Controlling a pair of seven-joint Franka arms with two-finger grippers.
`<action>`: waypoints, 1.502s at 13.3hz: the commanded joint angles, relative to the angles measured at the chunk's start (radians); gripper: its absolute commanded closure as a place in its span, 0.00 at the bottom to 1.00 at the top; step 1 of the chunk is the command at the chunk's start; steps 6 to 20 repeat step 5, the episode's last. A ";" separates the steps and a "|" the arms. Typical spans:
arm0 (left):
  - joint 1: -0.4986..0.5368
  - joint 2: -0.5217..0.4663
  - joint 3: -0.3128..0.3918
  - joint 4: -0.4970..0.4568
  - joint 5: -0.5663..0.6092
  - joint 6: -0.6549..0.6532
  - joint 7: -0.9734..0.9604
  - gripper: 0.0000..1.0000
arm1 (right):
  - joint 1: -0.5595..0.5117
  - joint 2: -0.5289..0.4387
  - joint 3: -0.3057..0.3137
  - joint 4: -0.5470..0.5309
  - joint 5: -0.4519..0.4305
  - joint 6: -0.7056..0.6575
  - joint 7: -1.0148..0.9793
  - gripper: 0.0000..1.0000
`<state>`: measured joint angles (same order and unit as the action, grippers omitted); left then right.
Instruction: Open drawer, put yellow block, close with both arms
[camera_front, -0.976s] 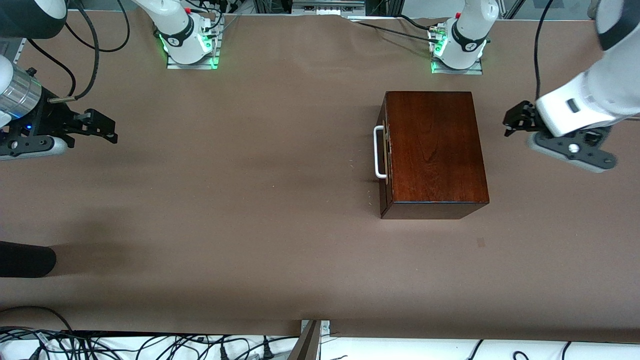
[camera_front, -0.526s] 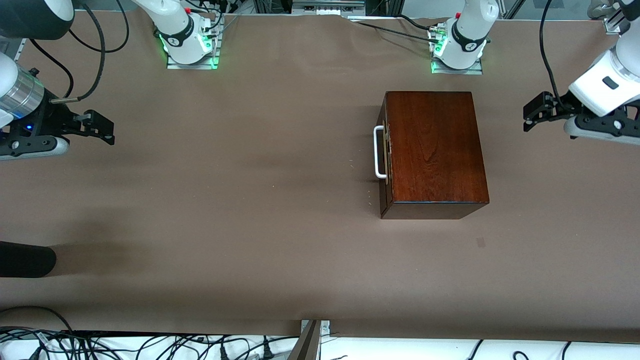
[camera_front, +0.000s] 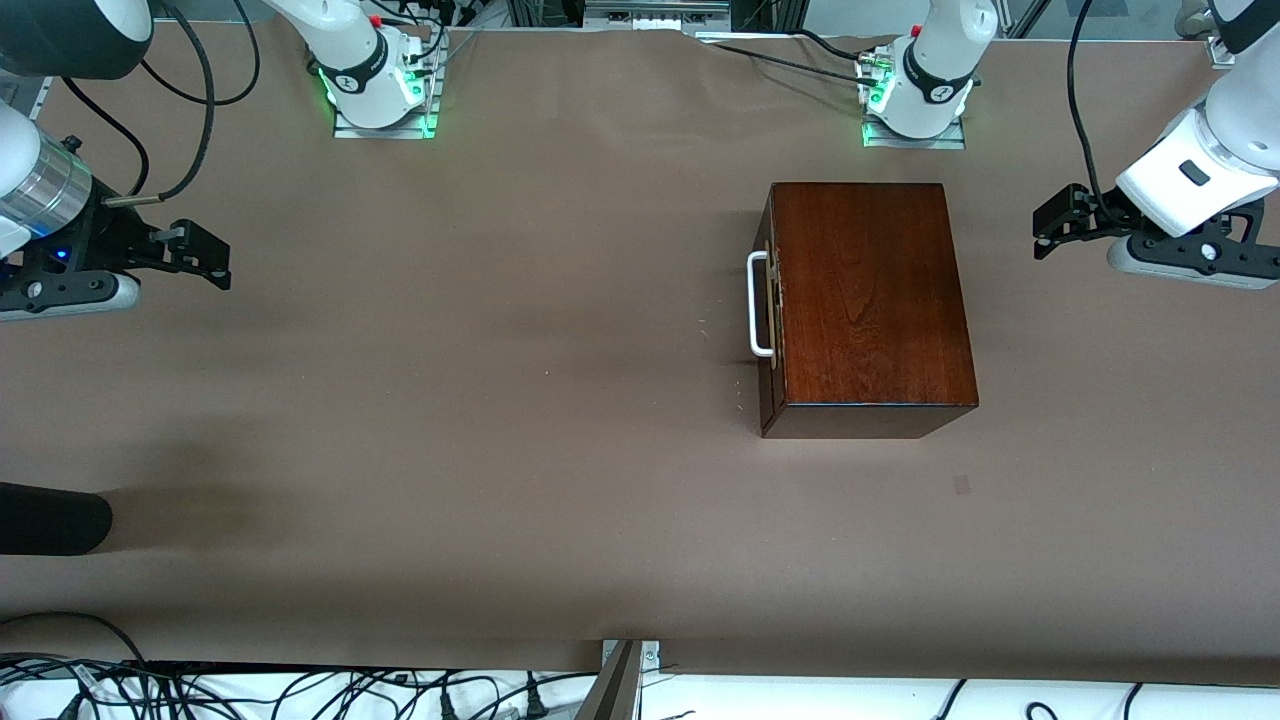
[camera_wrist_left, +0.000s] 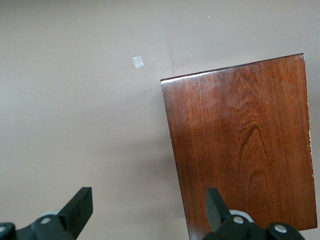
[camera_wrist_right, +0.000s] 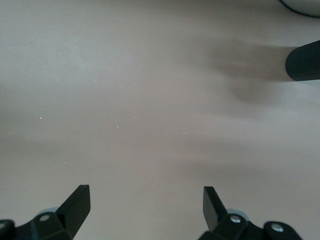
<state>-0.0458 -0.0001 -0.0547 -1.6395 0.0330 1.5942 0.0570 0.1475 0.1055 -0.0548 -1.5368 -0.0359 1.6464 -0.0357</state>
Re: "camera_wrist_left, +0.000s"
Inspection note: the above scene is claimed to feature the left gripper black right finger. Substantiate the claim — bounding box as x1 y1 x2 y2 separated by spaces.
201 187 306 240

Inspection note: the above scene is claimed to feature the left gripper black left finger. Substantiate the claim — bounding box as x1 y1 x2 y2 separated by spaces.
0 186 94 240

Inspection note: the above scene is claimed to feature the dark wooden drawer cabinet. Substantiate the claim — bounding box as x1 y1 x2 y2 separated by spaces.
159 52 318 240

